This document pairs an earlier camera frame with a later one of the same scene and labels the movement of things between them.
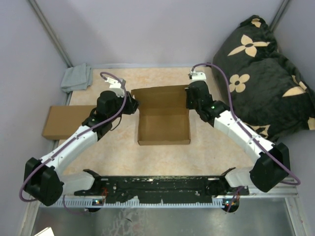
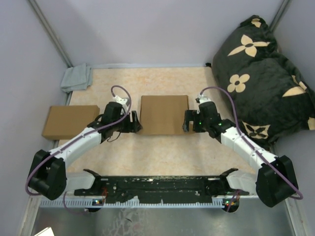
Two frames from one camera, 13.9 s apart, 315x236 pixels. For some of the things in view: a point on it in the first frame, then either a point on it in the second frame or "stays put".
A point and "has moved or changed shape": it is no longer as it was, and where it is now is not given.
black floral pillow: (268, 93) stays put
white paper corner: (46, 231) stays put
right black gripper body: (191, 104) → (201, 124)
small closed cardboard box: (63, 121) stays put
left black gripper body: (129, 109) → (123, 124)
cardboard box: (163, 118) has moved or changed shape
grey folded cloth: (77, 77) stays put
